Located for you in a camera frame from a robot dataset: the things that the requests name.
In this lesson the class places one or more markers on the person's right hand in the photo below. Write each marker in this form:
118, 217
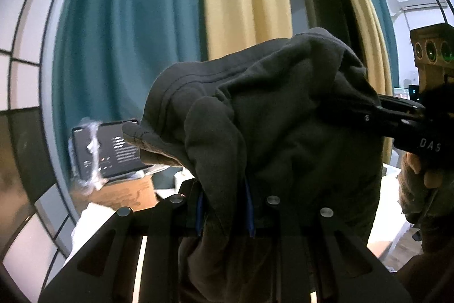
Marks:
418, 175

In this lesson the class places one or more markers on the computer monitor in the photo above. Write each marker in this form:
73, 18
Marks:
402, 92

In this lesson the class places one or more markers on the person's right forearm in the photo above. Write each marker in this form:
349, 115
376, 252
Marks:
425, 271

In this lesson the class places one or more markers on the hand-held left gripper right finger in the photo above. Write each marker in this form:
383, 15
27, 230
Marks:
250, 217

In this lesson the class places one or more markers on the teal curtain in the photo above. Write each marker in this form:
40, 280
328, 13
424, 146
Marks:
124, 40
383, 22

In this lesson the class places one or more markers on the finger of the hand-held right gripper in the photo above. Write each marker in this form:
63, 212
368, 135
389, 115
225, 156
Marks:
400, 102
390, 123

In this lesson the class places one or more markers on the white garment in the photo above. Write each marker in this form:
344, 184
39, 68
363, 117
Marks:
92, 221

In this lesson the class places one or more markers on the brown t-shirt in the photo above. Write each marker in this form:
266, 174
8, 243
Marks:
283, 111

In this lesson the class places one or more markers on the white air conditioner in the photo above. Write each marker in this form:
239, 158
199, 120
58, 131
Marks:
418, 1

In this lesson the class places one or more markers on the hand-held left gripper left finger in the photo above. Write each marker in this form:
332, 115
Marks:
199, 217

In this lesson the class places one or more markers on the white table cover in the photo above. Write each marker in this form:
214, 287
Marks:
386, 203

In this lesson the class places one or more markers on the brown cardboard box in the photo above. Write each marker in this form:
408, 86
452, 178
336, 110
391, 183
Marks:
127, 194

